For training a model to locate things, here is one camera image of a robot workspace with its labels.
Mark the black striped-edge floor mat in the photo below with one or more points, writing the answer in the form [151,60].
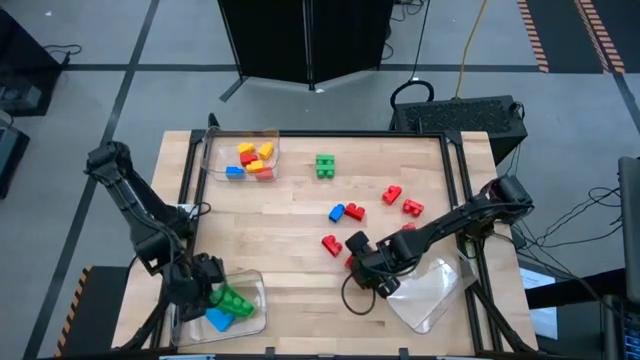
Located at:
[95,310]

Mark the black metal table frame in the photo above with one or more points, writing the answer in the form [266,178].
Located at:
[350,134]

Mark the grey box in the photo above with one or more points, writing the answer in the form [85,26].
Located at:
[22,97]

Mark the large blue block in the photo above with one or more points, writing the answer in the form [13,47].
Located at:
[220,319]

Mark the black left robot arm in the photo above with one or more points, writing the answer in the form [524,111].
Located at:
[127,200]

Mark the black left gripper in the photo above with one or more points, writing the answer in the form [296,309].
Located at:
[195,285]

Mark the large red block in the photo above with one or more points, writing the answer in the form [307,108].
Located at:
[348,261]

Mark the red two-stud block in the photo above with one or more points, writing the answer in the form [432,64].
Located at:
[331,245]
[354,212]
[409,226]
[392,194]
[413,207]

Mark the grey monitor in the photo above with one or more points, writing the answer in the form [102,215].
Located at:
[631,230]

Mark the small blue one-stud block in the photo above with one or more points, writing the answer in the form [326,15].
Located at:
[234,172]
[336,213]

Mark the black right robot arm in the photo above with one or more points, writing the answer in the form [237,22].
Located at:
[450,220]

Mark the black equipment case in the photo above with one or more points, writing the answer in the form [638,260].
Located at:
[10,160]

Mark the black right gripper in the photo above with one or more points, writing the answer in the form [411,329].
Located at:
[380,265]

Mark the black desk beam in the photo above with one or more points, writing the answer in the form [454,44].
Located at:
[575,290]

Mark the black computer case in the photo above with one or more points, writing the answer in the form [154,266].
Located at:
[460,117]

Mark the white paper sheet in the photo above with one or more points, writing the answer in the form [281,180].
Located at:
[542,315]

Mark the small red one-stud block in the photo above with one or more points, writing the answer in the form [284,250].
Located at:
[264,174]
[248,158]

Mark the clear plastic bin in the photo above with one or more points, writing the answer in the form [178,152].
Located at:
[220,150]
[250,330]
[430,300]

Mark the long green four-stud block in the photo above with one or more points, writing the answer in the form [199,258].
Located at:
[232,300]

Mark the black partition panel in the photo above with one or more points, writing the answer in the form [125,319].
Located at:
[275,40]

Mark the black cabinet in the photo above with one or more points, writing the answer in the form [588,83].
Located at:
[25,60]

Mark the small yellow one-stud block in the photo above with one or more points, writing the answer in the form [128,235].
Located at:
[266,150]
[245,148]
[255,166]

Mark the dark laptop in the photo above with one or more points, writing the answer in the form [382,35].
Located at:
[622,330]

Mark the green two-stud block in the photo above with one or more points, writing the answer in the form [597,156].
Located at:
[325,172]
[325,160]

